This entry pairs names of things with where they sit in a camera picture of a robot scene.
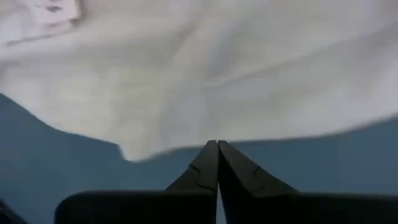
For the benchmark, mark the white checked towel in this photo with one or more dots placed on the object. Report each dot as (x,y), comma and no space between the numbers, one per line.
(199,77)

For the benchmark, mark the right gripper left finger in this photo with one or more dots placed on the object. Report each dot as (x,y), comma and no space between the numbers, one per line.
(186,205)

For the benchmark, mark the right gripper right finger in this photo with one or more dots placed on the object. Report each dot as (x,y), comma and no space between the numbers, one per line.
(264,205)

